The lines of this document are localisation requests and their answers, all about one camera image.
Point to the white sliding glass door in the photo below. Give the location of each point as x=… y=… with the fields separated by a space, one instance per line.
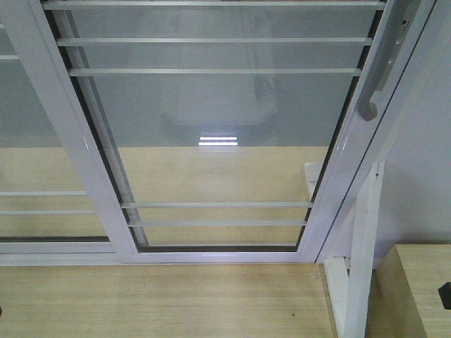
x=218 y=141

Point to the grey door handle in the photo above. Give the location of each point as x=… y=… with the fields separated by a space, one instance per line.
x=393 y=27

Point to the fixed glass door panel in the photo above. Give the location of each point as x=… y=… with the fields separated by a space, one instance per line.
x=45 y=206

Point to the light wooden platform board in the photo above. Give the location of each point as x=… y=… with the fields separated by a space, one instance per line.
x=206 y=247

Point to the light wooden box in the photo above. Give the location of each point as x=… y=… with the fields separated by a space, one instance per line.
x=404 y=300

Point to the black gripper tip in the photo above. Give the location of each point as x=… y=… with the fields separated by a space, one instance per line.
x=444 y=292

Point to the white fixed door frame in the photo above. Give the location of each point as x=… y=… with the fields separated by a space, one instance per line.
x=373 y=151

